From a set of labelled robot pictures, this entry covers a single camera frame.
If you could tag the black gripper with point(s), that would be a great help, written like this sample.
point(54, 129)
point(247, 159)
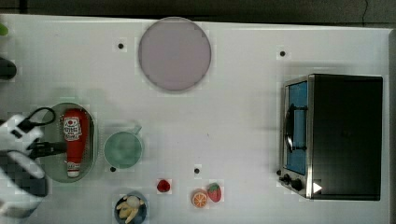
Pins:
point(44, 149)

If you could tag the red felt ketchup bottle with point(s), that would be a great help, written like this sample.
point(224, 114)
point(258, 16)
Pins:
point(76, 130)

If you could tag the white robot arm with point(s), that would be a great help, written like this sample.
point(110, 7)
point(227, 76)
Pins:
point(24, 184)

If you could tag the green metal cup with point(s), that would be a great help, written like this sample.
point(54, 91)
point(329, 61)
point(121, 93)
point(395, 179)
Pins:
point(124, 149)

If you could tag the small black cup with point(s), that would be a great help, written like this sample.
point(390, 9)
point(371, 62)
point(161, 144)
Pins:
point(8, 69)

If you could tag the felt banana pieces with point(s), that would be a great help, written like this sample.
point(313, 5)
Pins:
point(129, 208)

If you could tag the blue bowl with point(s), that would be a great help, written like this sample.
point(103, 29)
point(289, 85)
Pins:
point(142, 213)

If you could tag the small red felt fruit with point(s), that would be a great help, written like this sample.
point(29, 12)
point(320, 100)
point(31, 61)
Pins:
point(163, 186)

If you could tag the green cylindrical object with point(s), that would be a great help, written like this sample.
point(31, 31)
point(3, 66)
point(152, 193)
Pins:
point(3, 30)

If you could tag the felt orange slice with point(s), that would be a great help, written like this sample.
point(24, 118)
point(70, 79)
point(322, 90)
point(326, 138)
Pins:
point(199, 198)

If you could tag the round grey plate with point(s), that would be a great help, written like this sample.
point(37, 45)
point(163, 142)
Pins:
point(174, 54)

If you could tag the felt strawberry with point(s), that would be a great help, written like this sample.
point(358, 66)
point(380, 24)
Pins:
point(214, 192)

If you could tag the black toaster oven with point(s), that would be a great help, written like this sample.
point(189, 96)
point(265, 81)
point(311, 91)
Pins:
point(331, 138)

